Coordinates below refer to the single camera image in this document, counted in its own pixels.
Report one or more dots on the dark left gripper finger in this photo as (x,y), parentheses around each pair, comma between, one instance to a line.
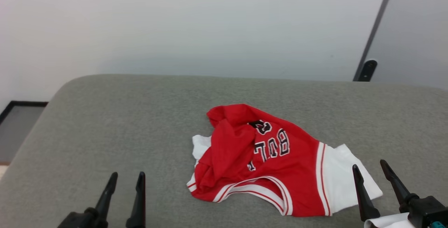
(105,200)
(140,203)

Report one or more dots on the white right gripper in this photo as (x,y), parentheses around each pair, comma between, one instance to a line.
(388,222)

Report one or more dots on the red and white basketball jersey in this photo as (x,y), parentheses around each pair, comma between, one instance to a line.
(238,151)

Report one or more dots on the black-framed grey panel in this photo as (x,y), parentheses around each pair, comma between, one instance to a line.
(17,130)

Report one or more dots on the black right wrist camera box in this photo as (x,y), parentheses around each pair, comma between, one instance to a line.
(427,210)

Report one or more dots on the teal right camera connector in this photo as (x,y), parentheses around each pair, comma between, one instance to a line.
(437,225)

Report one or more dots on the black rounded door bracket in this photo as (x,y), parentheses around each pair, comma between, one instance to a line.
(367,70)

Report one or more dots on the dark door frame strip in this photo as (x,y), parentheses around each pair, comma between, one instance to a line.
(376,21)

